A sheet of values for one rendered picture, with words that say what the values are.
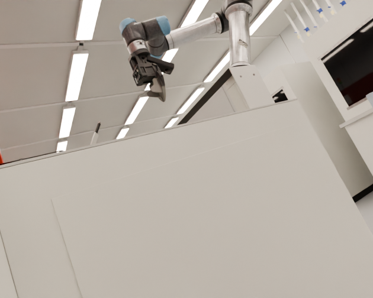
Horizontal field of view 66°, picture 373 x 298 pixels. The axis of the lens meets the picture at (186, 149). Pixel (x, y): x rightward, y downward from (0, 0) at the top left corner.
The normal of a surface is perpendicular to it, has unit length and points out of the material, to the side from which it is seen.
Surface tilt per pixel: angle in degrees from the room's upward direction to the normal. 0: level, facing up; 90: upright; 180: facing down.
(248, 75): 90
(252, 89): 90
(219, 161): 90
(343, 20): 90
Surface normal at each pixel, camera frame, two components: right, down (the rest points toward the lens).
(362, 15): -0.81, 0.23
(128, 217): 0.43, -0.38
